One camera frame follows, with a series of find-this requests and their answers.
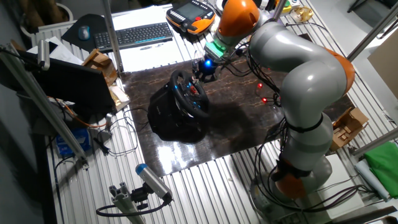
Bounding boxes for black Logitech wheel base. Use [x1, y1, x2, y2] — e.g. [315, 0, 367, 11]
[147, 85, 211, 144]

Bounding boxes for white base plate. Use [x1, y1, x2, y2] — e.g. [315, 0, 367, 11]
[323, 154, 365, 220]

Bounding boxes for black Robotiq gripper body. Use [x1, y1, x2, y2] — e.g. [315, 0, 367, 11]
[198, 58, 221, 77]

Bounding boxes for upright aluminium frame post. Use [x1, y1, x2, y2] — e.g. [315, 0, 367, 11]
[99, 0, 124, 74]

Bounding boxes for round silver post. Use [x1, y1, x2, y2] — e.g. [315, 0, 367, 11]
[269, 0, 287, 26]

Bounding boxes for black computer keyboard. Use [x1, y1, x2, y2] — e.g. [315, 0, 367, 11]
[93, 21, 174, 54]

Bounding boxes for short aluminium profile stub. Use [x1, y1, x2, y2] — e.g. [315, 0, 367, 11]
[108, 182, 147, 224]

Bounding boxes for large white paper sheet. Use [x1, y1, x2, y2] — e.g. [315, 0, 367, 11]
[111, 4, 193, 73]

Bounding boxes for blue cardboard box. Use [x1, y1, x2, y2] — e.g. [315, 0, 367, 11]
[55, 128, 91, 158]

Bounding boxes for white paper roll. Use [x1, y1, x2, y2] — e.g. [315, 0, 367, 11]
[354, 159, 391, 203]

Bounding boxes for dark metal bar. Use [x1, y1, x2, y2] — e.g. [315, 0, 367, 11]
[326, 205, 398, 224]

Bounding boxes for open cardboard box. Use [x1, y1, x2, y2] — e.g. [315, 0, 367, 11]
[81, 48, 119, 87]

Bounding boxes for dark brown marble mat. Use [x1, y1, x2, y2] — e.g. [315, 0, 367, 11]
[119, 32, 357, 178]

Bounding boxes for black mouse pad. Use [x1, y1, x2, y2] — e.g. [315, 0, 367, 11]
[60, 14, 108, 54]

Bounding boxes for orange black teach pendant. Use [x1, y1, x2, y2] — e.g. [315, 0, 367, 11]
[165, 0, 216, 35]

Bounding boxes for white gold packet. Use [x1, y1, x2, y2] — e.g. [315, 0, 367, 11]
[108, 84, 131, 113]

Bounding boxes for grey blue computer mouse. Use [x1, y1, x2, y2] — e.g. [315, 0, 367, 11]
[77, 25, 91, 41]

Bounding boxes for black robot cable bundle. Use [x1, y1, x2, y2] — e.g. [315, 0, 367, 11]
[223, 18, 374, 215]

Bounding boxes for long aluminium frame beam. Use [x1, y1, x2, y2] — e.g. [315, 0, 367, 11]
[0, 43, 90, 169]
[346, 1, 398, 62]
[351, 127, 398, 158]

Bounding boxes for green cloth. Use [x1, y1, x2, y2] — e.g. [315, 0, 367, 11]
[363, 141, 398, 200]

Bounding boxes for green wrist adapter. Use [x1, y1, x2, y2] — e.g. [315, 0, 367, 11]
[205, 39, 229, 62]

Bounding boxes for shiny gold object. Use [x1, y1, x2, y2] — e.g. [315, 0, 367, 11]
[289, 6, 314, 24]

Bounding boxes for orange cable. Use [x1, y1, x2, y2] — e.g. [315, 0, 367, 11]
[46, 96, 108, 129]

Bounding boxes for loose white paper sheets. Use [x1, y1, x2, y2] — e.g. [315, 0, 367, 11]
[26, 36, 85, 66]

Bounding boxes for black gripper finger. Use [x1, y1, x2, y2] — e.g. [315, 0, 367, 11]
[203, 73, 221, 84]
[192, 60, 205, 82]

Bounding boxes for black gaming steering wheel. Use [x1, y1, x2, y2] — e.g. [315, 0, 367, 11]
[169, 70, 212, 119]

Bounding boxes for yellow green button box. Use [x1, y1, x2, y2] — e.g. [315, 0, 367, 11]
[275, 0, 293, 14]

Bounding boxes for black camera ball mount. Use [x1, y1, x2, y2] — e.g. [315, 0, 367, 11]
[130, 183, 152, 211]

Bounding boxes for black camera cable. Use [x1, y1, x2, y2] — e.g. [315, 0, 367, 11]
[95, 198, 170, 218]

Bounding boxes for thin black cable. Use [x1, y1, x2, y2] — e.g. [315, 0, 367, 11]
[93, 107, 150, 156]

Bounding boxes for flat brown cardboard sheet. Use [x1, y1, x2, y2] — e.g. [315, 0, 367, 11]
[368, 29, 398, 100]

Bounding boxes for silver cylindrical webcam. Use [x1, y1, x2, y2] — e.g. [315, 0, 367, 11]
[37, 39, 51, 72]

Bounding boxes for white round chair frame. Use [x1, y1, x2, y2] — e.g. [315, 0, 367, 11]
[19, 2, 75, 40]

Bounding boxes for silver camera with blue cap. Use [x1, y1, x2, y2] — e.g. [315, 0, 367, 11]
[135, 163, 174, 202]

